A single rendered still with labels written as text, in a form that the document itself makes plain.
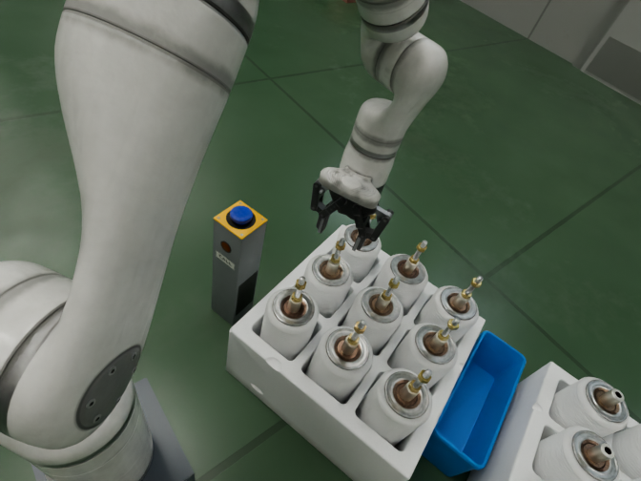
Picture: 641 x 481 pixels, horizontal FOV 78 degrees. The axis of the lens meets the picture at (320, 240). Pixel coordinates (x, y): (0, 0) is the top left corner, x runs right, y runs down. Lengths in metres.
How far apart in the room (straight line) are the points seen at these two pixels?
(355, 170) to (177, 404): 0.59
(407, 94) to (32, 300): 0.41
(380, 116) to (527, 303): 0.93
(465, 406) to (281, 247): 0.61
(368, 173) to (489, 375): 0.70
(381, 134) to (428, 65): 0.10
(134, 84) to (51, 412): 0.18
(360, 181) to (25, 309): 0.42
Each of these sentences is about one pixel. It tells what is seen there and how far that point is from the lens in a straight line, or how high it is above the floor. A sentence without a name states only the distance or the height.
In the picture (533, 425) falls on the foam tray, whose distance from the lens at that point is 0.90.
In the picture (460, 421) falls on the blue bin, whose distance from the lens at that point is 1.03.
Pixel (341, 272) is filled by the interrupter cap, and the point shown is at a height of 0.25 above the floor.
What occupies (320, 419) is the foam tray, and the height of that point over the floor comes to 0.14.
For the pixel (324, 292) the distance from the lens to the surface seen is 0.76.
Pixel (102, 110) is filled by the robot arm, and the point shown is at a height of 0.73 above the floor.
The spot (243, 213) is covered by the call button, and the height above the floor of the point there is 0.33.
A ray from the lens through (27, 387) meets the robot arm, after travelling 0.27.
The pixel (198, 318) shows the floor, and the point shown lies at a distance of 0.98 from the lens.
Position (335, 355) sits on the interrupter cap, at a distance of 0.69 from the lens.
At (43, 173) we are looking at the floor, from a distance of 1.36.
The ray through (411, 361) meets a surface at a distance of 0.76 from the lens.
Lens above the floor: 0.85
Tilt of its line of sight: 47 degrees down
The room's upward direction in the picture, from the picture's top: 18 degrees clockwise
